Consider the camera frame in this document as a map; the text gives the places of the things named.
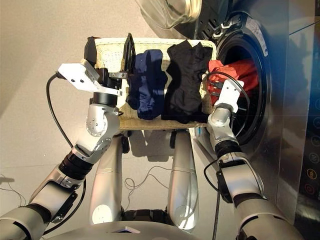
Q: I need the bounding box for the black garment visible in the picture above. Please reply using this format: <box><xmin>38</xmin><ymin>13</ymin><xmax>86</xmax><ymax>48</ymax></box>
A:
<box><xmin>160</xmin><ymin>40</ymin><xmax>214</xmax><ymax>125</ymax></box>

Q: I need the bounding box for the round glass washing machine door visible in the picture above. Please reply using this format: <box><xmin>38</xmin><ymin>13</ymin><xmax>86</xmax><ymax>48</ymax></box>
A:
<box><xmin>134</xmin><ymin>0</ymin><xmax>209</xmax><ymax>39</ymax></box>

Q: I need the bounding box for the grey washing machine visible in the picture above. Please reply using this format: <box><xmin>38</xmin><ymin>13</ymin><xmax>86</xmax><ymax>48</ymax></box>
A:
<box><xmin>172</xmin><ymin>0</ymin><xmax>320</xmax><ymax>240</ymax></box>

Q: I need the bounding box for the grey robot torso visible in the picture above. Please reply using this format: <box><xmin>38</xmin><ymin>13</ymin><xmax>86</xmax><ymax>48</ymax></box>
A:
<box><xmin>47</xmin><ymin>219</ymin><xmax>201</xmax><ymax>240</ymax></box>

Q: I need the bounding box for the white warning sticker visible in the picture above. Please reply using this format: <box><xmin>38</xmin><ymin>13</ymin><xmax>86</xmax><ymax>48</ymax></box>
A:
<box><xmin>245</xmin><ymin>18</ymin><xmax>270</xmax><ymax>57</ymax></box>

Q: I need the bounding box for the thin grey floor wire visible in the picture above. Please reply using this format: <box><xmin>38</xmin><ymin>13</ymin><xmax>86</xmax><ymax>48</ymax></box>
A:
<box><xmin>124</xmin><ymin>165</ymin><xmax>174</xmax><ymax>201</ymax></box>

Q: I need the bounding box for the pale woven basket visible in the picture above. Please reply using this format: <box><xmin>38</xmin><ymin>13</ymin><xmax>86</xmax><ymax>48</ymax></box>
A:
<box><xmin>87</xmin><ymin>36</ymin><xmax>217</xmax><ymax>132</ymax></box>

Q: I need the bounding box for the orange garment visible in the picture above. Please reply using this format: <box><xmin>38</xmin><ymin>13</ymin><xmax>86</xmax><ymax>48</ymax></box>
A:
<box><xmin>207</xmin><ymin>59</ymin><xmax>260</xmax><ymax>106</ymax></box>

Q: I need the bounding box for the black robot pelvis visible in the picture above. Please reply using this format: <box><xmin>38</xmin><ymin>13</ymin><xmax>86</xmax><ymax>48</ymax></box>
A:
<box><xmin>120</xmin><ymin>208</ymin><xmax>171</xmax><ymax>222</ymax></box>

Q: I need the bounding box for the silver robot leg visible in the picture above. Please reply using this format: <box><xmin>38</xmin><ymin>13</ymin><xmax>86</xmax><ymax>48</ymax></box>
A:
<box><xmin>88</xmin><ymin>134</ymin><xmax>125</xmax><ymax>226</ymax></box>
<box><xmin>166</xmin><ymin>129</ymin><xmax>200</xmax><ymax>231</ymax></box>

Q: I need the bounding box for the navy blue garment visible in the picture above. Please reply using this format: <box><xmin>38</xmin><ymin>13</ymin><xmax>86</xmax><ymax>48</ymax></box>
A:
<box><xmin>125</xmin><ymin>49</ymin><xmax>169</xmax><ymax>121</ymax></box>

